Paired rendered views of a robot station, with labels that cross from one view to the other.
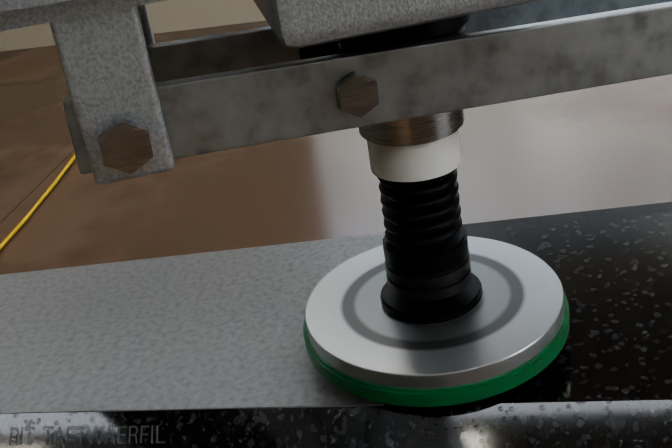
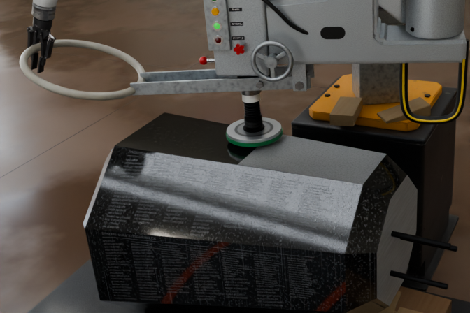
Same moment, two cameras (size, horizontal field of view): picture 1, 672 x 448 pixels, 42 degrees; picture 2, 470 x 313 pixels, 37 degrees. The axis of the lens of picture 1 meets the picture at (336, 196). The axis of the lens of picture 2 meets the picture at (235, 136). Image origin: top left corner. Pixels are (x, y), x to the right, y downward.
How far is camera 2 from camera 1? 3.13 m
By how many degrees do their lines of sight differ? 126
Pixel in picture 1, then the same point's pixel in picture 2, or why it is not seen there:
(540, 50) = not seen: hidden behind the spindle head
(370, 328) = (269, 125)
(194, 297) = (299, 161)
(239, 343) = (294, 148)
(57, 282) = (337, 175)
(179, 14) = not seen: outside the picture
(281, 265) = (273, 163)
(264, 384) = (292, 140)
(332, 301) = (272, 131)
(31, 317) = (344, 166)
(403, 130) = not seen: hidden behind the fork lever
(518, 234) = (211, 156)
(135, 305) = (315, 163)
